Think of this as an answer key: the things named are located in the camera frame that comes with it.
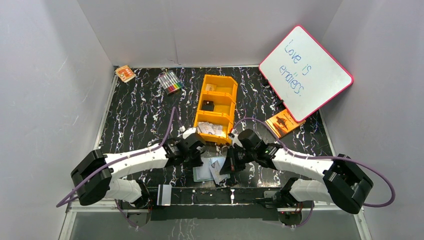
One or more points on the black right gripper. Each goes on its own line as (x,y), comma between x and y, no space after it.
(229,166)

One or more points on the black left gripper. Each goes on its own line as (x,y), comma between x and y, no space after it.
(194,156)

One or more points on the mint green card holder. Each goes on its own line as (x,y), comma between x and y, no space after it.
(202,173)

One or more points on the orange three-compartment bin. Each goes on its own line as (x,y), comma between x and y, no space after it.
(224,99)

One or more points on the white magnetic stripe card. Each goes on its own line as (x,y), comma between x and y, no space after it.
(164,195)

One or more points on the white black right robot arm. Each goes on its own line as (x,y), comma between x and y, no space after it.
(330,180)

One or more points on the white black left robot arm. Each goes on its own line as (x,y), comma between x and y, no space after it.
(102,176)

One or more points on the grey card in bin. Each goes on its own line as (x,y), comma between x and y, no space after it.
(211,129)

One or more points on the small orange card box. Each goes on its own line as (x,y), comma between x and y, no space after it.
(125,73)

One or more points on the black item in bin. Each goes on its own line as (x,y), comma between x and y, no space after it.
(207,105)

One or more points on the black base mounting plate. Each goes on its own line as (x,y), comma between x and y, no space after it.
(220,203)

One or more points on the beige item in bin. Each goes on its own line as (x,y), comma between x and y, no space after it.
(211,87)

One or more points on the orange cover book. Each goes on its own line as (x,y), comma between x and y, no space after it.
(283,123)

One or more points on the pack of coloured markers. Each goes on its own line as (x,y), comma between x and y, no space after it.
(170,82)

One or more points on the pink framed whiteboard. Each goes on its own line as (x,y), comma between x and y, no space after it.
(303,74)

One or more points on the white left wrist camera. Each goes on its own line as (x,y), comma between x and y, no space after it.
(187,131)

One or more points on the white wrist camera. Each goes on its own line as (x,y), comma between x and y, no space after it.
(187,131)
(233,136)

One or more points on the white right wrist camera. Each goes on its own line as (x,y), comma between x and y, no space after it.
(233,136)

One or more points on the aluminium rail frame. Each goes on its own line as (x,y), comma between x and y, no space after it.
(72,204)

